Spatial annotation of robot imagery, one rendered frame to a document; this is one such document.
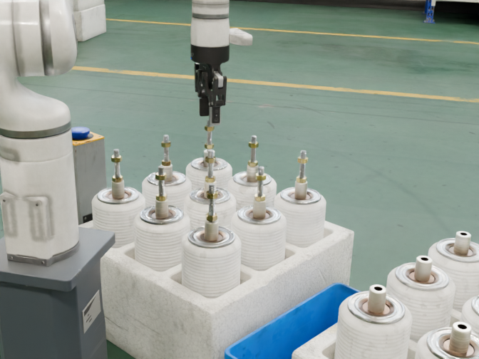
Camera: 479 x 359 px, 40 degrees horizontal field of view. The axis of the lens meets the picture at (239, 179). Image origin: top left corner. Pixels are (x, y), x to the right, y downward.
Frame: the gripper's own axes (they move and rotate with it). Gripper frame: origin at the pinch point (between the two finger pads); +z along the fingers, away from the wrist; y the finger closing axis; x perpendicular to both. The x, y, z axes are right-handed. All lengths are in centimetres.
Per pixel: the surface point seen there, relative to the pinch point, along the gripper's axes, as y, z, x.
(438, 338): 67, 10, 8
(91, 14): -303, 22, 20
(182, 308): 36.7, 19.9, -16.0
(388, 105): -111, 36, 116
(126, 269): 24.8, 18.4, -22.3
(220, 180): 4.8, 12.6, 0.9
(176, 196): 10.2, 12.6, -9.7
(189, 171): 1.4, 11.3, -4.5
